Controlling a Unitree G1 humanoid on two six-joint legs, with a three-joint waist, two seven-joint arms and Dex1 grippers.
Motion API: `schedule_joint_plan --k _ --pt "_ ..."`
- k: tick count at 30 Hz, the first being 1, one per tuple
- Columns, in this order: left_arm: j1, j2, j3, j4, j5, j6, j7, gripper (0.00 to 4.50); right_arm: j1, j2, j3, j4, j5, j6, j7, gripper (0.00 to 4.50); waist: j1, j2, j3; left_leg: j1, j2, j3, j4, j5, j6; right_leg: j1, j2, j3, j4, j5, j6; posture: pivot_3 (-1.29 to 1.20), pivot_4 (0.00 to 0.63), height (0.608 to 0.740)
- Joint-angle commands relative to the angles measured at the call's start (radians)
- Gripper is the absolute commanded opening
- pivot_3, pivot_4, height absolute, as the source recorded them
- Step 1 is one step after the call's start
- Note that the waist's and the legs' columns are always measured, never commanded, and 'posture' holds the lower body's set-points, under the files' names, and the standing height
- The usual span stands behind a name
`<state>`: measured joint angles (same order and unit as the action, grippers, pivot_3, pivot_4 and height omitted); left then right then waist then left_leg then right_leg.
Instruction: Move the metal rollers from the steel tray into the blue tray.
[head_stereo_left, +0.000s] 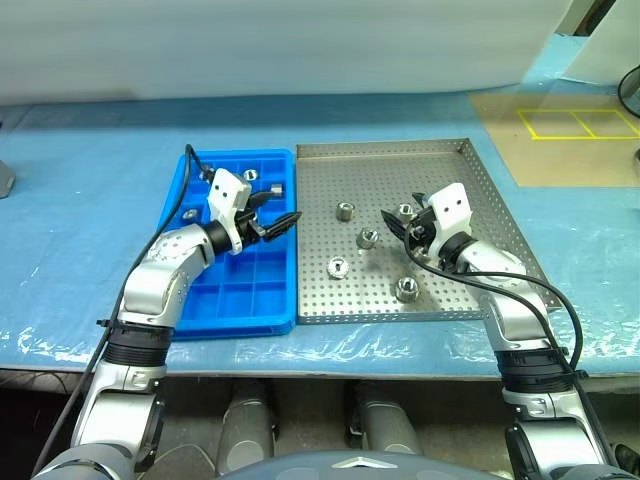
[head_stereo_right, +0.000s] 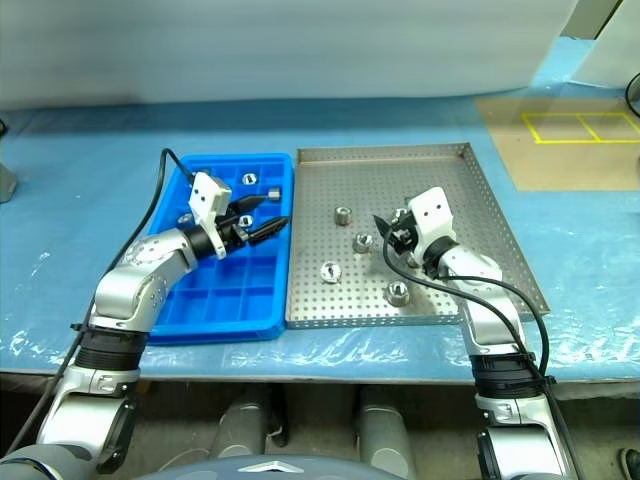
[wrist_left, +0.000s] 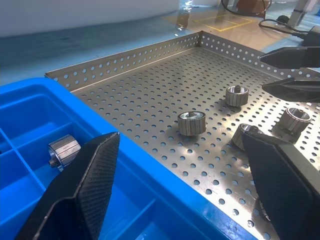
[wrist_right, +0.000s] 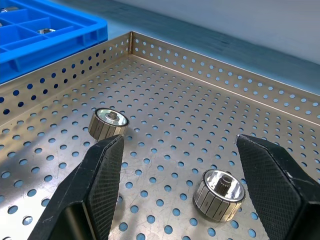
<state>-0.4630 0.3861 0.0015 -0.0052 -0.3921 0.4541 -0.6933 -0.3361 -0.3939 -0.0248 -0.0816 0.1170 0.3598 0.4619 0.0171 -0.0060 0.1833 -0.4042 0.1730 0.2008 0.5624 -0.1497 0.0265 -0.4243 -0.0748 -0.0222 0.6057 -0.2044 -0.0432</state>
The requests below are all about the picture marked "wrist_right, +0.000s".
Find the blue compartment parts tray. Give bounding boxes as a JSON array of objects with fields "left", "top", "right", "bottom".
[{"left": 0, "top": 0, "right": 108, "bottom": 85}]

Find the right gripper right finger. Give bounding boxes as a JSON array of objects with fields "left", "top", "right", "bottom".
[{"left": 235, "top": 133, "right": 320, "bottom": 240}]

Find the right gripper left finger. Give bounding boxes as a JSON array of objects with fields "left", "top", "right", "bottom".
[{"left": 26, "top": 134, "right": 125, "bottom": 240}]

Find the perforated metal tray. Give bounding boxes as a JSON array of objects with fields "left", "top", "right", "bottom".
[{"left": 0, "top": 30, "right": 320, "bottom": 240}]

